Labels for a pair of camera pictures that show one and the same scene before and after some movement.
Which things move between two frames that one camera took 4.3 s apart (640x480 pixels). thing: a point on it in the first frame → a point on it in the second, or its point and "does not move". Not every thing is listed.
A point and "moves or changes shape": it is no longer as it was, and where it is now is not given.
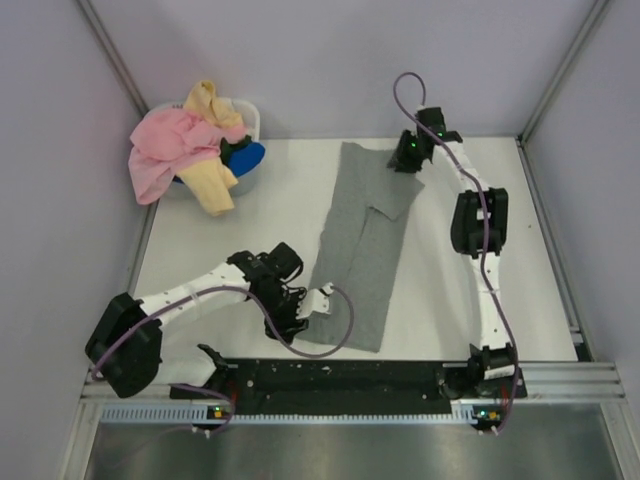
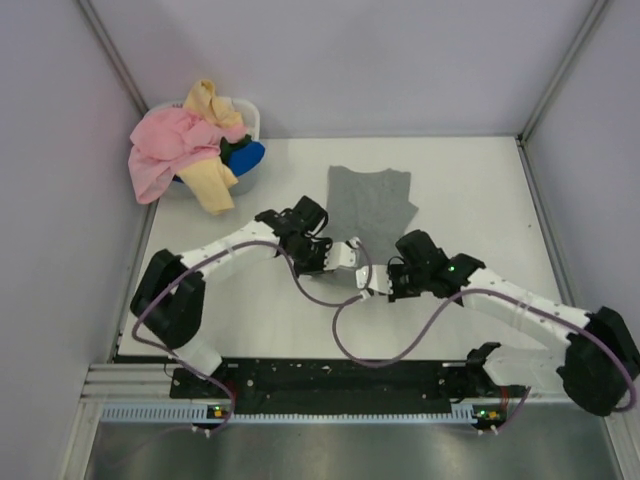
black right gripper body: (406, 155) → (407, 282)
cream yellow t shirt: (212, 180) does not move
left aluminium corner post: (114, 56) does not move
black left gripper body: (281, 307) → (309, 256)
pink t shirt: (168, 138) does not move
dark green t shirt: (227, 148) does not move
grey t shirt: (359, 243) moves or changes shape
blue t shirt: (246, 158) does not move
